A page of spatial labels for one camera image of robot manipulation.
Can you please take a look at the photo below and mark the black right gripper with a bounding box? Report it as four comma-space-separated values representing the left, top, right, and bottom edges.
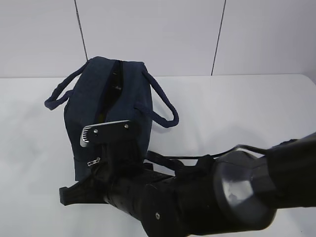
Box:
59, 140, 153, 205

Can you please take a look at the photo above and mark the navy blue lunch bag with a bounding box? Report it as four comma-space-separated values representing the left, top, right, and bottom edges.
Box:
44, 56, 179, 181

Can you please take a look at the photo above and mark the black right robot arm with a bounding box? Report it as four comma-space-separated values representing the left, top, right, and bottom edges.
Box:
59, 134, 316, 237

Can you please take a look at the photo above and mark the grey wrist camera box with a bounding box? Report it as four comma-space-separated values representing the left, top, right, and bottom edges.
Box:
80, 120, 141, 148

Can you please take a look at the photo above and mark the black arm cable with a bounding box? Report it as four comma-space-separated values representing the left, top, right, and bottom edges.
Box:
147, 144, 272, 161

